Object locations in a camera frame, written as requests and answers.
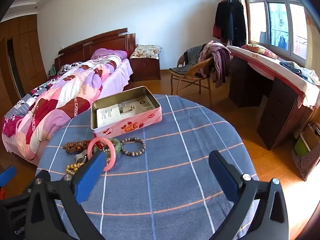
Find white printed paper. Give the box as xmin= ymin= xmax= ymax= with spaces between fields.
xmin=96 ymin=104 xmax=121 ymax=128

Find floral pillow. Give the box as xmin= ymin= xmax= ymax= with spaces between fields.
xmin=240 ymin=44 xmax=280 ymax=60

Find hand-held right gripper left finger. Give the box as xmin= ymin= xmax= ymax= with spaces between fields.
xmin=24 ymin=151 xmax=108 ymax=240

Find black and white print pillow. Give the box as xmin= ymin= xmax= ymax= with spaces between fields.
xmin=59 ymin=64 xmax=77 ymax=75

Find wicker chair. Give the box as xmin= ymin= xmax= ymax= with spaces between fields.
xmin=169 ymin=45 xmax=215 ymax=105

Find woven basket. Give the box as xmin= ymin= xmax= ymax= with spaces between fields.
xmin=291 ymin=145 xmax=320 ymax=182

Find window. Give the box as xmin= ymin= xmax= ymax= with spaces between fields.
xmin=244 ymin=0 xmax=310 ymax=67

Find dark grey garment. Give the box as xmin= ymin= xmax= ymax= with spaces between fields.
xmin=170 ymin=45 xmax=208 ymax=77

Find pink patchwork quilt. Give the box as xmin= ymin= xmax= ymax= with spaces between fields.
xmin=2 ymin=55 xmax=123 ymax=160

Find hanging red garment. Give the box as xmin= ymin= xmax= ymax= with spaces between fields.
xmin=212 ymin=24 xmax=222 ymax=40

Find wooden wardrobe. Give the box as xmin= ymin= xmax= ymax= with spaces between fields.
xmin=0 ymin=14 xmax=48 ymax=110

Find hanging black coats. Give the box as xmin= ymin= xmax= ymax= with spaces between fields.
xmin=214 ymin=0 xmax=247 ymax=48

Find pink tin box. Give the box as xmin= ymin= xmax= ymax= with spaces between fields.
xmin=90 ymin=86 xmax=162 ymax=140

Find green container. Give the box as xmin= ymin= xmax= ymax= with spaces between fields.
xmin=294 ymin=136 xmax=310 ymax=157

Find wide silver bangle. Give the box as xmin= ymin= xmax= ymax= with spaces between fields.
xmin=74 ymin=150 xmax=88 ymax=163

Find gold round bead bracelet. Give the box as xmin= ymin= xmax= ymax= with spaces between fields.
xmin=65 ymin=162 xmax=87 ymax=176

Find pink bangle with red ribbon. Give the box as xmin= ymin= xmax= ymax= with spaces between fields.
xmin=87 ymin=137 xmax=117 ymax=172

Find dark wooden desk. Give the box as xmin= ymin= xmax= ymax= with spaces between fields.
xmin=228 ymin=45 xmax=320 ymax=151

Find floral cushion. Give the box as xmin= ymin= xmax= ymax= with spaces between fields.
xmin=129 ymin=44 xmax=162 ymax=60

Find pink and purple garments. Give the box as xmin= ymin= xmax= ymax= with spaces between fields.
xmin=199 ymin=40 xmax=232 ymax=88

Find grey bead bracelet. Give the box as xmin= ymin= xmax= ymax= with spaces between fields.
xmin=121 ymin=137 xmax=146 ymax=157

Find newspaper sheet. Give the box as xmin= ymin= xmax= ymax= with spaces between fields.
xmin=117 ymin=95 xmax=154 ymax=116

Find wooden bed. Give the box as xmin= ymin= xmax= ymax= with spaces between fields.
xmin=1 ymin=27 xmax=137 ymax=167

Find green jade bangle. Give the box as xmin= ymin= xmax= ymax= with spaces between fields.
xmin=107 ymin=138 xmax=122 ymax=164

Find white and red desk cloth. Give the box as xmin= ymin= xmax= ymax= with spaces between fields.
xmin=227 ymin=45 xmax=320 ymax=108

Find pile of folded clothes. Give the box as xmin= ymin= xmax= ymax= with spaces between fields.
xmin=279 ymin=60 xmax=320 ymax=85

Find cardboard box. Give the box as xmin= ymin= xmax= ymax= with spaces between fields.
xmin=300 ymin=122 xmax=320 ymax=153

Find purple pillow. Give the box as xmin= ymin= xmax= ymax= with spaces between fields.
xmin=90 ymin=48 xmax=128 ymax=61

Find brown wooden bead bracelet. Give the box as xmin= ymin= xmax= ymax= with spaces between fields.
xmin=62 ymin=139 xmax=93 ymax=153

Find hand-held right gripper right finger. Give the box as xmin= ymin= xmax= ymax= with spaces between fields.
xmin=208 ymin=150 xmax=289 ymax=240

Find wooden nightstand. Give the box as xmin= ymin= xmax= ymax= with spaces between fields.
xmin=129 ymin=56 xmax=161 ymax=82

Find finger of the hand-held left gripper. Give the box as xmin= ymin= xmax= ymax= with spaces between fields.
xmin=0 ymin=166 xmax=17 ymax=188

